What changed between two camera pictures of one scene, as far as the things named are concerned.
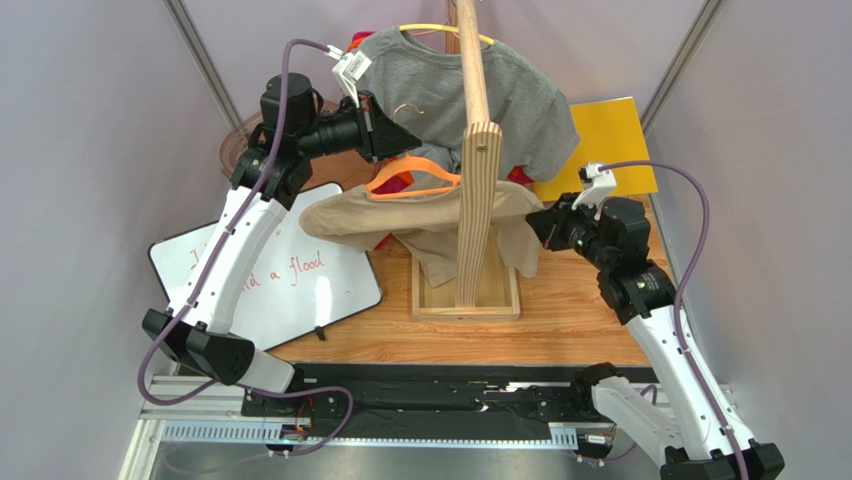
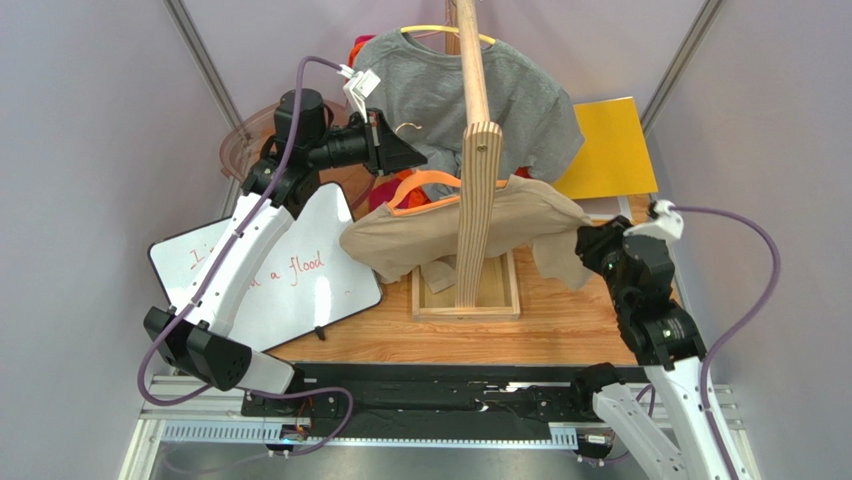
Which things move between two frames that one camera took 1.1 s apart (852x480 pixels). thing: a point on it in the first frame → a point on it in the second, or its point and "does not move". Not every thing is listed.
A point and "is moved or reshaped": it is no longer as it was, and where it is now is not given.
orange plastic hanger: [410, 163] is moved or reshaped
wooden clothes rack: [480, 180] does not move
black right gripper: [538, 227] → [592, 242]
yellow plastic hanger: [439, 27] does not move
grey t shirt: [425, 89] does not move
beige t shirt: [428, 227] is moved or reshaped
